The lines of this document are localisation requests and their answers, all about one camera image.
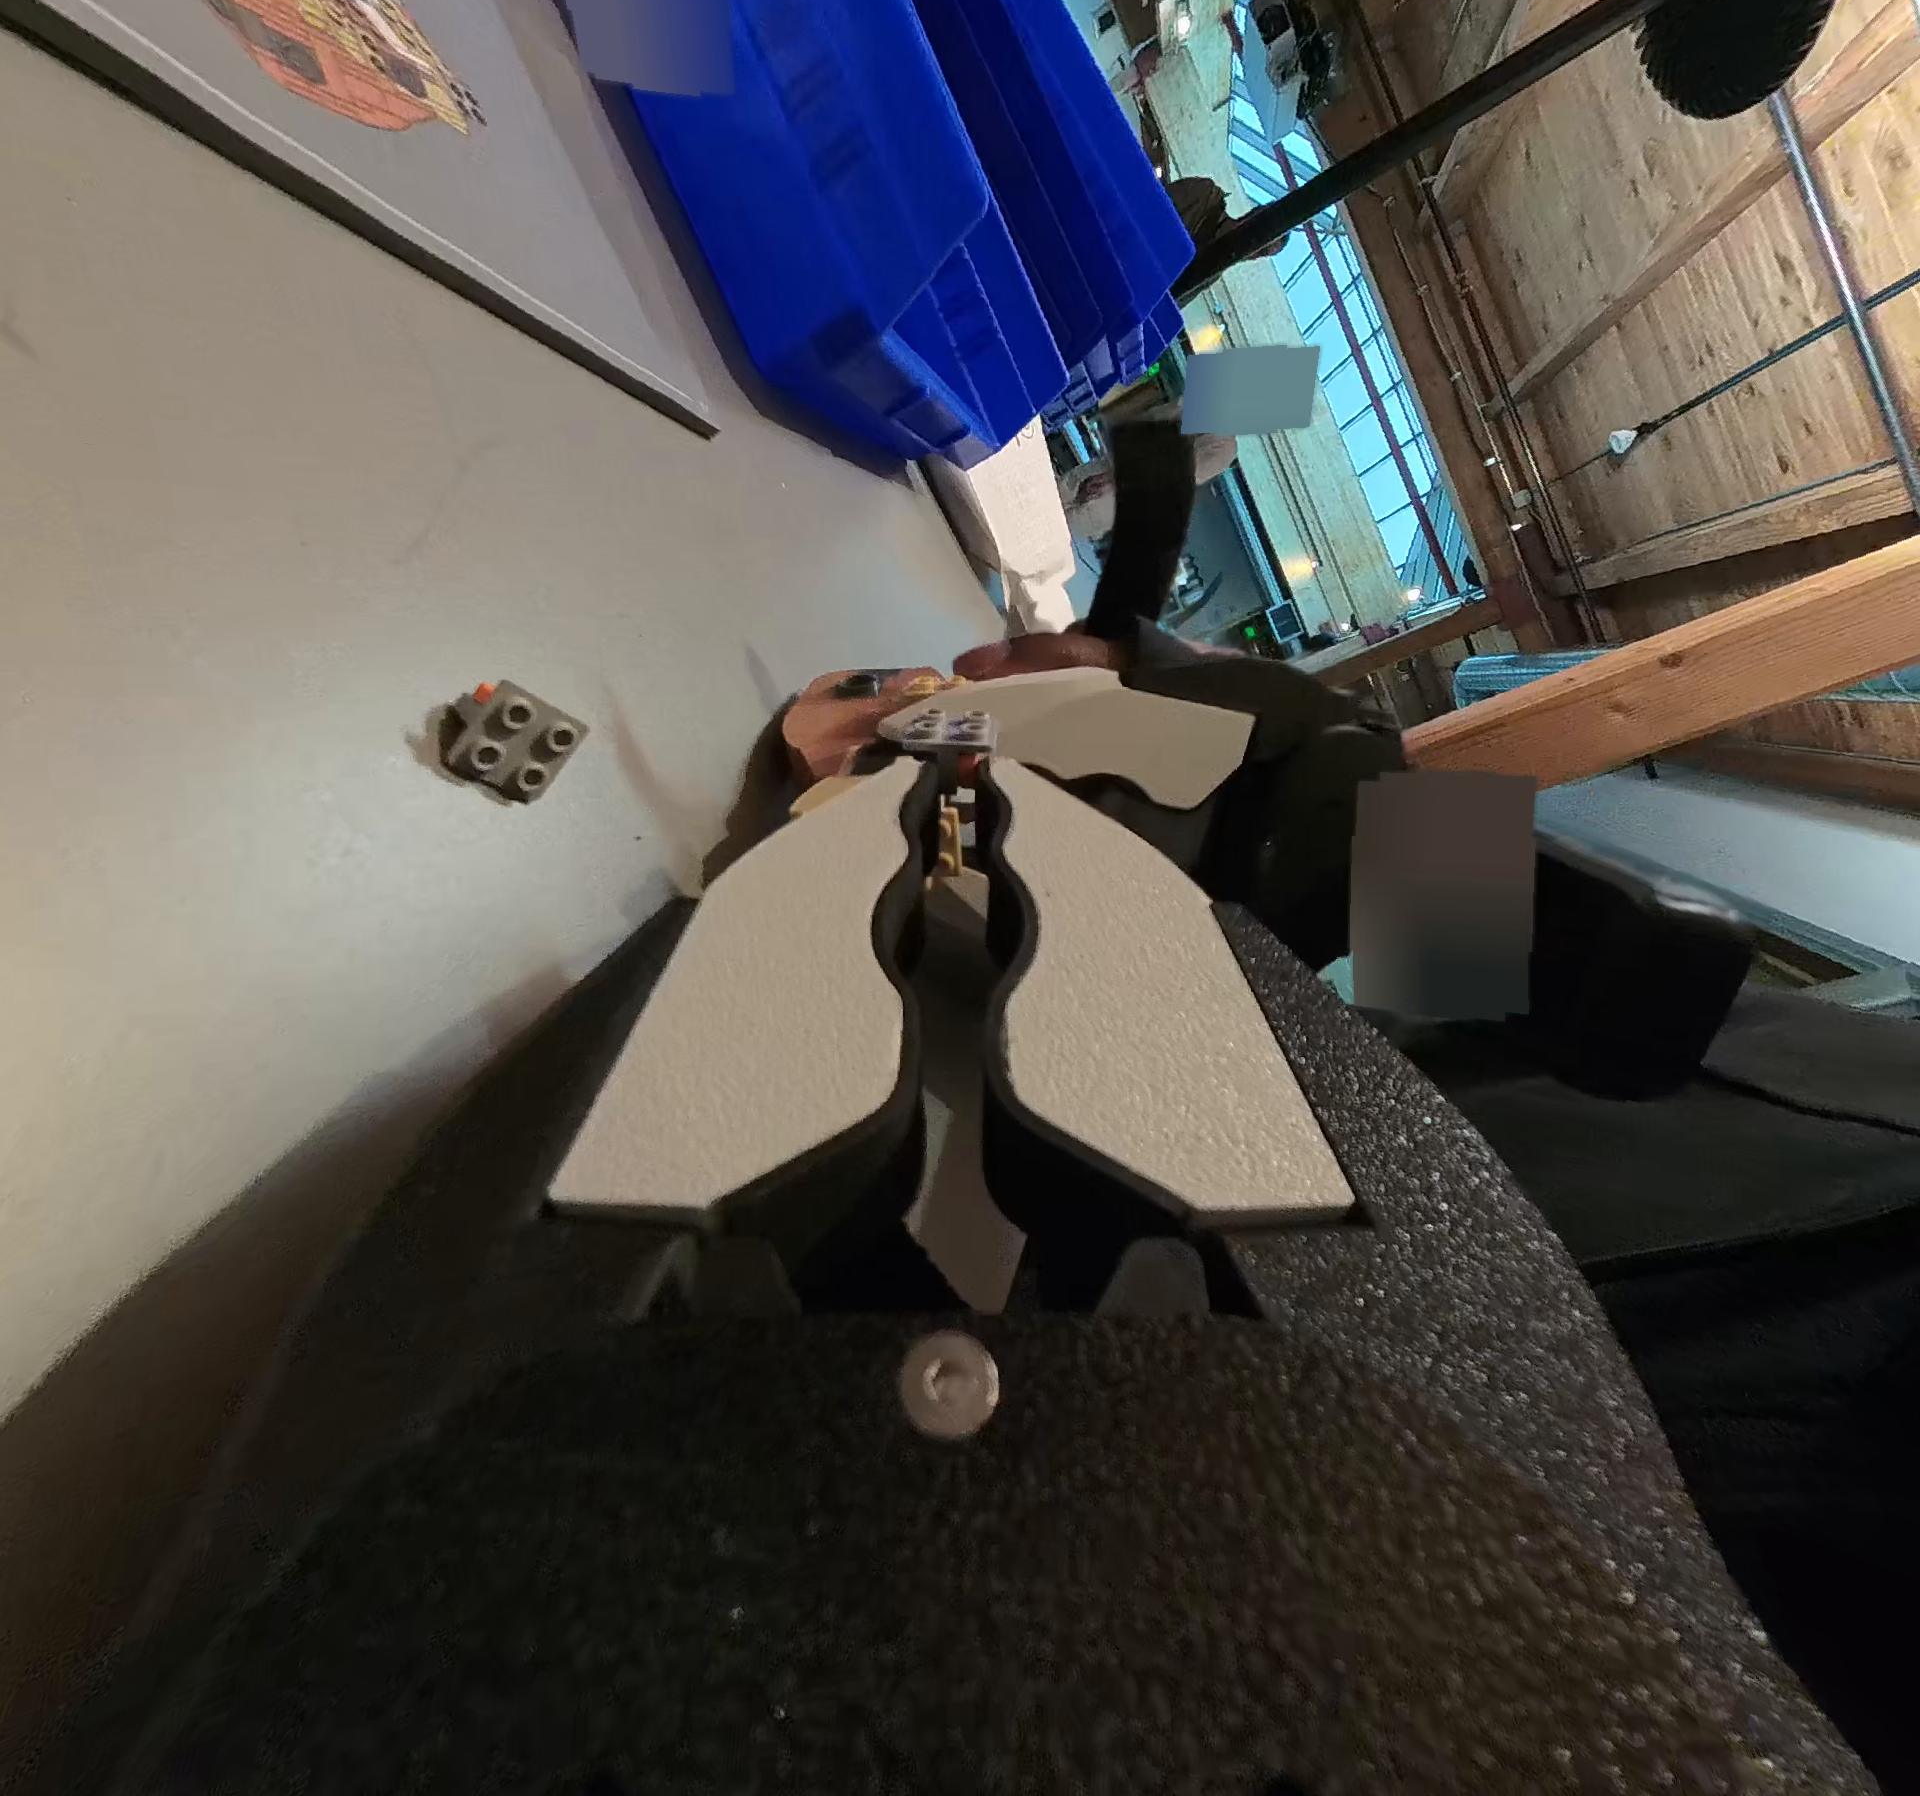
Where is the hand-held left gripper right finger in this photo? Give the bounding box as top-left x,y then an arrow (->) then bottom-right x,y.
983,758 -> 1359,1229

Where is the light wooden beam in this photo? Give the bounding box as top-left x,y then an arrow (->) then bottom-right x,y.
1403,537 -> 1920,786

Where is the slim silver spiral duct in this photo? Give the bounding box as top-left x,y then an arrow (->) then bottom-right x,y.
1451,649 -> 1920,706

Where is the stack of blue plastic bins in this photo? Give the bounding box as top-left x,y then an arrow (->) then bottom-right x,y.
900,0 -> 1197,437

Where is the person's right hand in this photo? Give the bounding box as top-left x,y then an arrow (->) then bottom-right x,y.
952,633 -> 1125,685

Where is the blue plastic bin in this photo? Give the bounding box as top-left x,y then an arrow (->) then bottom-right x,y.
525,0 -> 994,466

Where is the person's dark jacket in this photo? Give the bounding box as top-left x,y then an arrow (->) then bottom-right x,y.
1410,985 -> 1920,1796

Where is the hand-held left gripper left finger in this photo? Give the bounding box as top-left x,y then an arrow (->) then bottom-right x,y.
544,760 -> 924,1224

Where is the orange tan brick model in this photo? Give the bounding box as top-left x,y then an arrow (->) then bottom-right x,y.
731,667 -> 998,883

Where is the small dark grey brick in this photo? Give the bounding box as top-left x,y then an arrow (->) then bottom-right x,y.
434,682 -> 589,804

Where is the grey instruction booklet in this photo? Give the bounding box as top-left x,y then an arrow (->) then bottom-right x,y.
0,0 -> 721,440

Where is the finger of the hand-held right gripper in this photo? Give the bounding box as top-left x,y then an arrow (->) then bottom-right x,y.
959,667 -> 1259,811

